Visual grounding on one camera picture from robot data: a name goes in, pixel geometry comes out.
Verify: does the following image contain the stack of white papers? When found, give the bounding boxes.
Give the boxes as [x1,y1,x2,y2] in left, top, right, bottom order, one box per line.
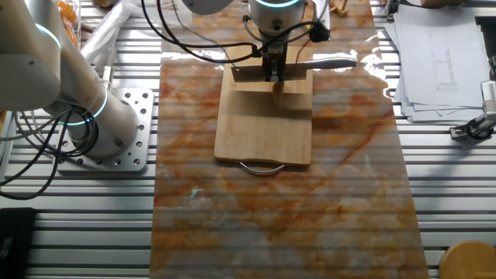
[383,3,492,124]

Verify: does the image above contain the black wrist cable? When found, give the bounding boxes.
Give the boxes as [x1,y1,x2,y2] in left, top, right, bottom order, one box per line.
[141,0,322,65]

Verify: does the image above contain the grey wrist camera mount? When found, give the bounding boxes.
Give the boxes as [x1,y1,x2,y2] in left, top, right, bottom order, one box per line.
[308,0,332,43]

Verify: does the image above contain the metal cable connector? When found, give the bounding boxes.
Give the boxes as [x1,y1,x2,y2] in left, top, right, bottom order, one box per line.
[101,65,115,91]

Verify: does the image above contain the long lotus root piece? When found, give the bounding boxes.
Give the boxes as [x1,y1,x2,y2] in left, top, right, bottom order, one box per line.
[272,80,287,110]

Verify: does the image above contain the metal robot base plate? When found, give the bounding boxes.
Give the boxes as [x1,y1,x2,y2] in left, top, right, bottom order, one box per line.
[53,88,155,173]

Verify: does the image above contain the clear plastic bag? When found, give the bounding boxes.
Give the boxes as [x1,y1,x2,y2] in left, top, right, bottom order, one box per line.
[79,0,164,67]

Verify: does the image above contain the black base cable bundle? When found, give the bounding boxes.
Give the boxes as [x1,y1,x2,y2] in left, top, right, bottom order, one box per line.
[0,108,98,201]

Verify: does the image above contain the clear plastic fruit tray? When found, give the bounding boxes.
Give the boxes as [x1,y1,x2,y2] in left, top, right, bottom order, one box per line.
[53,0,83,50]

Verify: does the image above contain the steel cleaver knife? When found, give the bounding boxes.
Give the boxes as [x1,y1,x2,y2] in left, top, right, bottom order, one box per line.
[231,57,358,84]

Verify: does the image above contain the orange marble pattern mat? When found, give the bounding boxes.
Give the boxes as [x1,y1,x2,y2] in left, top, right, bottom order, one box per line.
[149,0,430,279]

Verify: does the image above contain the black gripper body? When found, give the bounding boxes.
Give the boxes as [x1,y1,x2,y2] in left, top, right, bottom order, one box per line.
[261,40,290,65]

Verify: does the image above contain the black box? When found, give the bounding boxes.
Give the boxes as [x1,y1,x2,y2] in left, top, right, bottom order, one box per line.
[0,207,38,279]

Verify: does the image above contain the orange fruit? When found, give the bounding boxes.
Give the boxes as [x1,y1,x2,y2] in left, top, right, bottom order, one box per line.
[56,0,81,47]

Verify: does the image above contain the wooden cutting board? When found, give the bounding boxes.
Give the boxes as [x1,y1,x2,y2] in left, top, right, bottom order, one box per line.
[213,43,315,176]

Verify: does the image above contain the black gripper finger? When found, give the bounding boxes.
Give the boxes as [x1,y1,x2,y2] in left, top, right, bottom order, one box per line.
[265,61,286,83]

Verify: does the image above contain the wooden knife rack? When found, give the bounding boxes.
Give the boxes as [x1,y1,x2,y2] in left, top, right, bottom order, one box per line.
[329,0,350,19]

